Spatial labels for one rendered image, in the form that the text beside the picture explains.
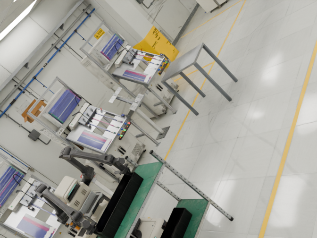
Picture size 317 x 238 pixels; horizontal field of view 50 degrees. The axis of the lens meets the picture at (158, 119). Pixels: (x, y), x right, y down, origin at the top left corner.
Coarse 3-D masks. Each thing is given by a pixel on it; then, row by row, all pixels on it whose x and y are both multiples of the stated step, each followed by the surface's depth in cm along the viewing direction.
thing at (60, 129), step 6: (48, 90) 520; (72, 90) 542; (42, 96) 512; (36, 102) 506; (30, 108) 498; (42, 114) 511; (48, 114) 505; (54, 120) 510; (60, 126) 517; (60, 132) 514
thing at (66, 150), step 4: (64, 148) 296; (68, 148) 293; (64, 152) 291; (68, 152) 292; (60, 156) 295; (68, 160) 302; (72, 160) 303; (76, 160) 308; (72, 164) 308; (76, 164) 307; (80, 164) 311; (80, 168) 311; (84, 168) 315; (88, 168) 319; (92, 168) 322; (84, 172) 315; (84, 176) 318; (88, 176) 317
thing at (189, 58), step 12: (204, 48) 476; (180, 60) 494; (192, 60) 453; (216, 60) 484; (168, 72) 498; (180, 72) 526; (204, 72) 455; (228, 72) 492; (192, 84) 536; (216, 84) 464; (180, 96) 509; (204, 96) 547; (228, 96) 473; (192, 108) 519
